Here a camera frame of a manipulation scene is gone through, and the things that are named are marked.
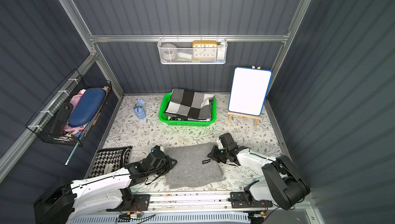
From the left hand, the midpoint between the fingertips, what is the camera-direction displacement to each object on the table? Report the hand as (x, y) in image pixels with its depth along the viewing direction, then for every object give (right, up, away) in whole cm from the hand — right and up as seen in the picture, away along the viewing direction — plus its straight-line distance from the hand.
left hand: (178, 163), depth 81 cm
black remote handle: (-47, +28, -16) cm, 57 cm away
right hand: (+18, +3, +6) cm, 19 cm away
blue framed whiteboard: (+41, +40, +9) cm, 58 cm away
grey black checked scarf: (+3, +32, +24) cm, 40 cm away
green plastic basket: (-3, +21, +17) cm, 27 cm away
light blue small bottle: (-28, +29, +20) cm, 45 cm away
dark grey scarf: (+9, -2, 0) cm, 9 cm away
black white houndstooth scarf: (-38, +1, +2) cm, 38 cm away
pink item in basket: (-45, +21, -16) cm, 52 cm away
